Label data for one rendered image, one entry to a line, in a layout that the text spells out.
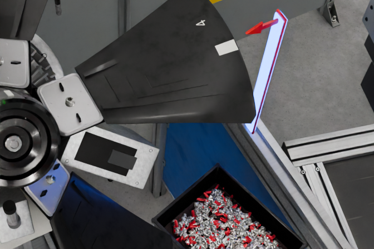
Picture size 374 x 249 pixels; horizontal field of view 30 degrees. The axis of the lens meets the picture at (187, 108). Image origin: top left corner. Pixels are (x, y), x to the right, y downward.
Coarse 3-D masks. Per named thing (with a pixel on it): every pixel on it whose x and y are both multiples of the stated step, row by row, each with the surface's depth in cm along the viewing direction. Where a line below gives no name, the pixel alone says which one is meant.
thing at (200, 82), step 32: (192, 0) 103; (128, 32) 101; (160, 32) 101; (192, 32) 102; (224, 32) 103; (96, 64) 98; (128, 64) 98; (160, 64) 99; (192, 64) 100; (224, 64) 101; (96, 96) 95; (128, 96) 96; (160, 96) 97; (192, 96) 98; (224, 96) 100
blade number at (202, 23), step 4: (204, 16) 103; (196, 20) 102; (200, 20) 103; (204, 20) 103; (208, 20) 103; (192, 24) 102; (196, 24) 102; (200, 24) 102; (204, 24) 102; (208, 24) 102; (196, 28) 102; (200, 28) 102; (204, 28) 102; (196, 32) 102
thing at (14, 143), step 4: (12, 136) 86; (16, 136) 87; (8, 140) 86; (12, 140) 86; (16, 140) 87; (20, 140) 87; (8, 144) 86; (12, 144) 86; (16, 144) 86; (20, 144) 87; (8, 148) 86; (12, 148) 87; (16, 148) 87; (20, 148) 87
